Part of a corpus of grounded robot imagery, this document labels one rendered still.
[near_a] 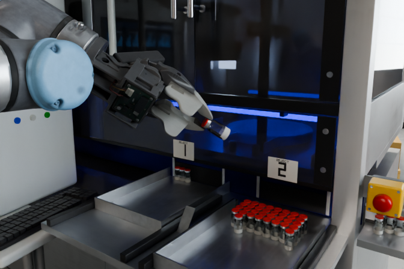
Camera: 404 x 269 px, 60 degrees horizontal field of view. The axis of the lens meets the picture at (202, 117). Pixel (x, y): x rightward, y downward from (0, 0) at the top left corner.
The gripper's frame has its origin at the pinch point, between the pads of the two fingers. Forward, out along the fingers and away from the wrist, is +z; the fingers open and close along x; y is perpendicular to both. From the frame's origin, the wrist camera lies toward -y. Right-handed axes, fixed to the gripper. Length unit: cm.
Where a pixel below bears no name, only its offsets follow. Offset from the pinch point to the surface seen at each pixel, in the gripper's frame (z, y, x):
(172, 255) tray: 14.4, 0.3, -35.0
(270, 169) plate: 30.7, -27.2, -19.4
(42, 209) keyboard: -17, -24, -77
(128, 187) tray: 2, -30, -56
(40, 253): -10, -32, -115
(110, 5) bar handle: -33, -62, -20
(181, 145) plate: 10, -41, -39
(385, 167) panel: 88, -67, -16
